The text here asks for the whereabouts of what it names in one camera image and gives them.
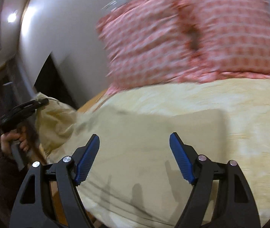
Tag pink polka dot pillow front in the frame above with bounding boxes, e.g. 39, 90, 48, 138
97, 0, 203, 95

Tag yellow floral bed sheet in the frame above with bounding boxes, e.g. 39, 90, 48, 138
76, 77, 270, 228

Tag pink polka dot pillow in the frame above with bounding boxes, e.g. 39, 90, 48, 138
180, 0, 270, 82
97, 0, 203, 95

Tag person's left hand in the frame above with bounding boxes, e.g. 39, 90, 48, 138
0, 126, 29, 157

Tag pink polka dot pillow rear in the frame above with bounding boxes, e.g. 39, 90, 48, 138
180, 0, 270, 82

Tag dark television screen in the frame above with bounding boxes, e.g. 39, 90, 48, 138
34, 54, 78, 109

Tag beige khaki pants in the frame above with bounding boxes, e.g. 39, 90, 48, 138
36, 99, 226, 227

